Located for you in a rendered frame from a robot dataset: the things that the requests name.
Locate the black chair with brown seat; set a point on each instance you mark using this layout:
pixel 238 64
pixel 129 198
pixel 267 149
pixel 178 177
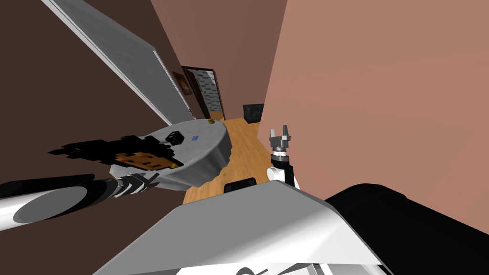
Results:
pixel 145 159

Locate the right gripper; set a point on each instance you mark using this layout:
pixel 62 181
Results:
pixel 280 145

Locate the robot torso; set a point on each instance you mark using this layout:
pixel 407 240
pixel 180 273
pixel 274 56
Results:
pixel 248 229

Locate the dark brown door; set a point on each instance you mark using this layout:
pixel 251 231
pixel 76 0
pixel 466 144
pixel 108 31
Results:
pixel 198 95

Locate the small black box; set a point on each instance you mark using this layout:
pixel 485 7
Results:
pixel 174 138

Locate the brown picture on wall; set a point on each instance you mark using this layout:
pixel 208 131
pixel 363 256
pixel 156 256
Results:
pixel 182 83

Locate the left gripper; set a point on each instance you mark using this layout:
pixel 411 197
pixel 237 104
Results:
pixel 142 183

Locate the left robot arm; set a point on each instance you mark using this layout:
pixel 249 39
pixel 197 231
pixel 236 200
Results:
pixel 57 202

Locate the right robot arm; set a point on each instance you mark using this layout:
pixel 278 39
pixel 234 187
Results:
pixel 405 233

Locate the black cabinet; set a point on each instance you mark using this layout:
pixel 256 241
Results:
pixel 253 112

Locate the round grey table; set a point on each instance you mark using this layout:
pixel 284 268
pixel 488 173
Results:
pixel 206 152

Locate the grey door leaf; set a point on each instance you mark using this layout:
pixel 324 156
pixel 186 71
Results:
pixel 133 49

